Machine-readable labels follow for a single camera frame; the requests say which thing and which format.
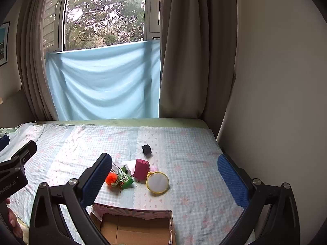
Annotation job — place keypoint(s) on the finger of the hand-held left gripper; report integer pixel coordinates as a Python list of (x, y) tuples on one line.
[(3, 141), (25, 150)]

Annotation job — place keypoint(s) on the green packet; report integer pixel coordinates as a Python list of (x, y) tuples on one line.
[(125, 177)]

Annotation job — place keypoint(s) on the white cloth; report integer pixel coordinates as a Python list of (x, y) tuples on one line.
[(131, 164)]

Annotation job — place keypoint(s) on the black sock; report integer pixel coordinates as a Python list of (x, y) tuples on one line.
[(147, 149)]

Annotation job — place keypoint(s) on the cardboard box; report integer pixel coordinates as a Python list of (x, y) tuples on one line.
[(132, 228)]

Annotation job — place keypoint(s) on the window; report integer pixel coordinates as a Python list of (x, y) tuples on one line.
[(102, 12)]

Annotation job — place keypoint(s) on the grey white sock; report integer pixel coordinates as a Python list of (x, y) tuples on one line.
[(116, 164)]

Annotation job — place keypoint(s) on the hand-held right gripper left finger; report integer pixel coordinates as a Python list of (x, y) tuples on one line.
[(98, 181)]

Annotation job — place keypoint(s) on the beige curtain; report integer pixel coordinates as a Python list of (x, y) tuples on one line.
[(194, 56), (33, 56)]

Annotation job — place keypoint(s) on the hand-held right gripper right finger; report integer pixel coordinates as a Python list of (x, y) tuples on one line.
[(232, 183)]

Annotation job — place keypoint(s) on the wall poster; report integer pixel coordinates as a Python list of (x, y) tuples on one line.
[(3, 43)]

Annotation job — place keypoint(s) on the green mattress sheet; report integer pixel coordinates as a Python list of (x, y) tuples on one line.
[(127, 122)]

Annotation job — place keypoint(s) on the light blue hanging cloth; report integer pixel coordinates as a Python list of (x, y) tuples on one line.
[(102, 81)]

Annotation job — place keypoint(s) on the person's left hand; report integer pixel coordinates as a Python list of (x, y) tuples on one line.
[(11, 217)]

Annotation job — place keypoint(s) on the pink scrunchie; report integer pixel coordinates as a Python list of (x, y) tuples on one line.
[(153, 169)]

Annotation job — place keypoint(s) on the orange pompom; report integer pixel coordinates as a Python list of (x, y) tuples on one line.
[(111, 178)]

